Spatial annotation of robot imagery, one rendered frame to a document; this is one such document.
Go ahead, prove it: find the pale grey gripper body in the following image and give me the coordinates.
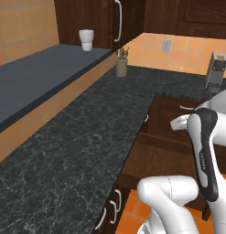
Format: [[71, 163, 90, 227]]
[[169, 114, 192, 132]]

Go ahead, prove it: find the dark wood drawer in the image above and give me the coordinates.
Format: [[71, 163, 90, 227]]
[[121, 133, 226, 196], [141, 93, 210, 135]]

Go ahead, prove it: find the dark wood lower drawer front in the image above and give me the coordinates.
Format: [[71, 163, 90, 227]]
[[121, 133, 226, 196]]

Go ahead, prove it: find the white glass cup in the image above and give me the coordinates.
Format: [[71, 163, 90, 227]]
[[78, 28, 95, 52]]

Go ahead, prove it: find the beige utensil pot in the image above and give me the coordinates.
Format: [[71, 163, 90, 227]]
[[115, 57, 128, 78]]

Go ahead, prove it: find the dark wood base cupboard door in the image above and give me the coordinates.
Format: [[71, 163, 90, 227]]
[[93, 175, 131, 234]]

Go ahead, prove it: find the grey wall outlet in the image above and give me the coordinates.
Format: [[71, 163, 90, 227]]
[[162, 38, 173, 54]]

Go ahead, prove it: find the white base cupboard handle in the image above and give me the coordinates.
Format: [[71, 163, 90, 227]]
[[94, 207, 108, 231], [113, 188, 123, 215], [109, 199, 118, 225]]

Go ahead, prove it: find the dark wood wall cupboard run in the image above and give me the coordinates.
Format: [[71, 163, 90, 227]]
[[144, 0, 226, 40]]

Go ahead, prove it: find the dark wood wall cupboard door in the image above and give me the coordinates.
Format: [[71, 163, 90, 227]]
[[112, 0, 146, 53]]

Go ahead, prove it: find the long white cupboard handle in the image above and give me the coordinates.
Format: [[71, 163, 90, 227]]
[[113, 0, 124, 43]]

